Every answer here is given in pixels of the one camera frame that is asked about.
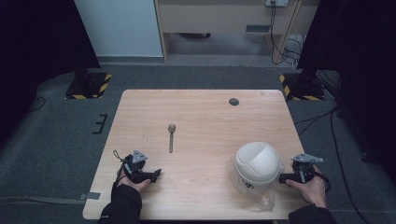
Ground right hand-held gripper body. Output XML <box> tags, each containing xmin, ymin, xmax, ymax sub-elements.
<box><xmin>290</xmin><ymin>152</ymin><xmax>325</xmax><ymax>185</ymax></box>

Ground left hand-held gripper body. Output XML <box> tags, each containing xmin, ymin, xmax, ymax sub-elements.
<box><xmin>121</xmin><ymin>149</ymin><xmax>154</xmax><ymax>185</ymax></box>

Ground white helmet with clear visor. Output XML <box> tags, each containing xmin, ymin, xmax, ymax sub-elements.
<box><xmin>230</xmin><ymin>141</ymin><xmax>286</xmax><ymax>211</ymax></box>

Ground person's left hand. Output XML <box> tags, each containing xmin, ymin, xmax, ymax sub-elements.
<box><xmin>116</xmin><ymin>171</ymin><xmax>152</xmax><ymax>193</ymax></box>

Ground person's right hand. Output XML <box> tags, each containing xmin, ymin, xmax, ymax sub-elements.
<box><xmin>285</xmin><ymin>164</ymin><xmax>328</xmax><ymax>209</ymax></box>

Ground metal spoon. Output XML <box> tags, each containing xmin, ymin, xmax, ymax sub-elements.
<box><xmin>167</xmin><ymin>123</ymin><xmax>177</xmax><ymax>154</ymax></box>

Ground black stand base striped tape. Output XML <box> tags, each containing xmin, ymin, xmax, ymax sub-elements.
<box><xmin>278</xmin><ymin>72</ymin><xmax>327</xmax><ymax>102</ymax></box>
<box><xmin>64</xmin><ymin>71</ymin><xmax>113</xmax><ymax>101</ymax></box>

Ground black curtain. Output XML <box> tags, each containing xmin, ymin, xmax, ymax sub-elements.
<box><xmin>0</xmin><ymin>0</ymin><xmax>101</xmax><ymax>147</ymax></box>
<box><xmin>296</xmin><ymin>0</ymin><xmax>396</xmax><ymax>185</ymax></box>

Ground white partition panel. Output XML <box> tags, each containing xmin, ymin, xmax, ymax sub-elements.
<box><xmin>73</xmin><ymin>0</ymin><xmax>164</xmax><ymax>58</ymax></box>

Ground beige wooden desk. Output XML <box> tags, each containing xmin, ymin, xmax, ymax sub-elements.
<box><xmin>154</xmin><ymin>0</ymin><xmax>322</xmax><ymax>63</ymax></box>

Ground grey power strip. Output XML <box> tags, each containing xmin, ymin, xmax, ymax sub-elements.
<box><xmin>264</xmin><ymin>0</ymin><xmax>290</xmax><ymax>8</ymax></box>

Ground black strap of left gripper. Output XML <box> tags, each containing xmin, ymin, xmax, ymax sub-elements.
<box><xmin>112</xmin><ymin>149</ymin><xmax>127</xmax><ymax>188</ymax></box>

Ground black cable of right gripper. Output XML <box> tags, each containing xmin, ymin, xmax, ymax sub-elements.
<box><xmin>314</xmin><ymin>171</ymin><xmax>333</xmax><ymax>193</ymax></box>

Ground long black floor cable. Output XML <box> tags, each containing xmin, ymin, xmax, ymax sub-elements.
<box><xmin>293</xmin><ymin>104</ymin><xmax>372</xmax><ymax>224</ymax></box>

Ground black hanging cables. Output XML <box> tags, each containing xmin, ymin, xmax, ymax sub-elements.
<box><xmin>268</xmin><ymin>1</ymin><xmax>305</xmax><ymax>66</ymax></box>

